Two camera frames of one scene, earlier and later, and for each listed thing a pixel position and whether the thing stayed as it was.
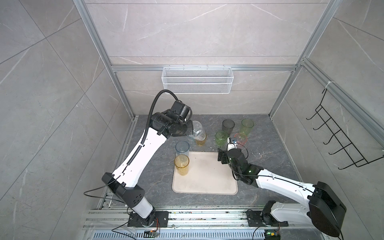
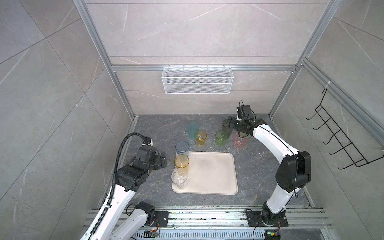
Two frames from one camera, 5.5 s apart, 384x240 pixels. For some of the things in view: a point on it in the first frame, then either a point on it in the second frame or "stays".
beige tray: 206,175 stays
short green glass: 221,137 stays
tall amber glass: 181,162 stays
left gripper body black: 184,127 → 156,163
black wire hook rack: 359,160 stays
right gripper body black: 225,159 → 237,124
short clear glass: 199,133 → 179,177
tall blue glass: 182,147 stays
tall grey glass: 227,126 stays
